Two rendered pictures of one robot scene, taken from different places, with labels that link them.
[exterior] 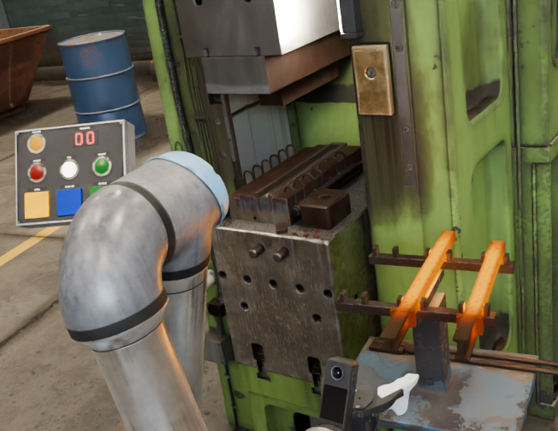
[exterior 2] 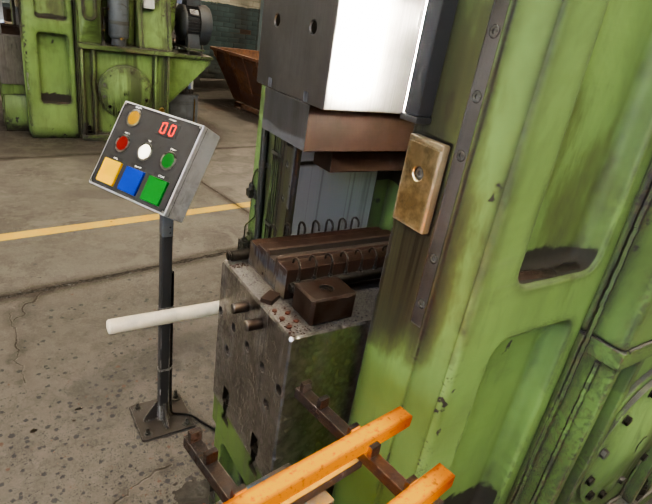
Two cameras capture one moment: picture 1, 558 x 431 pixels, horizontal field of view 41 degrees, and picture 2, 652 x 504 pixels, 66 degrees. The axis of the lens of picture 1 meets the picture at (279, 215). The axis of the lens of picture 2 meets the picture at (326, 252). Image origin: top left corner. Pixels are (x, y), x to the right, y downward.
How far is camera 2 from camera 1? 0.97 m
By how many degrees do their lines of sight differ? 16
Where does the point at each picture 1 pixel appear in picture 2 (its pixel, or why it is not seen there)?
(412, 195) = (413, 335)
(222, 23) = (288, 53)
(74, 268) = not seen: outside the picture
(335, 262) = (296, 363)
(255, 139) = (323, 198)
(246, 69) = (292, 114)
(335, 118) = not seen: hidden behind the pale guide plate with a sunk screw
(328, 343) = (267, 434)
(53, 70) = not seen: hidden behind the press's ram
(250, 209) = (261, 263)
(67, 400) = (146, 334)
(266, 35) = (317, 80)
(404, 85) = (450, 205)
